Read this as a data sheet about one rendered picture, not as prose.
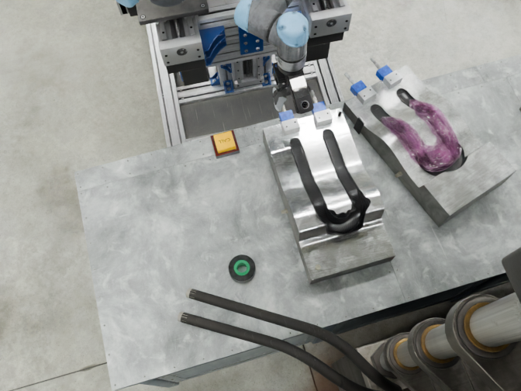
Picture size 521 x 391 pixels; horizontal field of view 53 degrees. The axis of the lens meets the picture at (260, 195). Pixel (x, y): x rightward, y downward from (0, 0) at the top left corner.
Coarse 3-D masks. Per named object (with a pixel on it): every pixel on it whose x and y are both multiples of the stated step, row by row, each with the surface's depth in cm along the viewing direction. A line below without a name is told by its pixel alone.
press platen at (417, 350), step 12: (420, 324) 106; (432, 324) 105; (420, 336) 104; (408, 348) 108; (420, 348) 103; (420, 360) 103; (432, 360) 102; (444, 360) 102; (456, 360) 103; (432, 372) 102; (444, 372) 102; (456, 372) 102; (468, 372) 102; (444, 384) 102; (456, 384) 102; (468, 384) 101; (480, 384) 101
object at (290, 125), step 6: (282, 108) 169; (282, 114) 167; (288, 114) 167; (282, 120) 166; (288, 120) 165; (294, 120) 165; (282, 126) 165; (288, 126) 164; (294, 126) 164; (288, 132) 165; (294, 132) 166
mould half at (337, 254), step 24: (312, 120) 168; (336, 120) 168; (264, 144) 174; (288, 144) 165; (312, 144) 165; (288, 168) 163; (312, 168) 162; (360, 168) 162; (288, 192) 159; (336, 192) 155; (288, 216) 163; (312, 216) 151; (312, 240) 156; (336, 240) 156; (360, 240) 156; (384, 240) 156; (312, 264) 154; (336, 264) 154; (360, 264) 154
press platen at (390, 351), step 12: (396, 336) 129; (408, 336) 129; (384, 348) 132; (396, 348) 127; (396, 360) 126; (396, 372) 126; (408, 372) 126; (420, 372) 126; (408, 384) 126; (420, 384) 125; (432, 384) 125
